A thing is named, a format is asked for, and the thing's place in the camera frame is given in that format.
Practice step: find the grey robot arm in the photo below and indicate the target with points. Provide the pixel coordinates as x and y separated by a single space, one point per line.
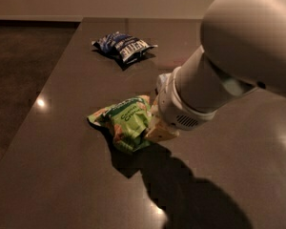
242 48

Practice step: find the green rice chip bag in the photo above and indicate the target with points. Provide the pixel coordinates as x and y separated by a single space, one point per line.
127 122

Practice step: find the blue kettle chip bag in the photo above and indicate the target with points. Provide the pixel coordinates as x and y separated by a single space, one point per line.
126 47

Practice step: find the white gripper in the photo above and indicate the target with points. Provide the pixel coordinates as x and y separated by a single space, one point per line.
172 107

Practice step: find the clear plastic water bottle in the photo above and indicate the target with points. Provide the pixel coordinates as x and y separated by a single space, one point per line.
161 80

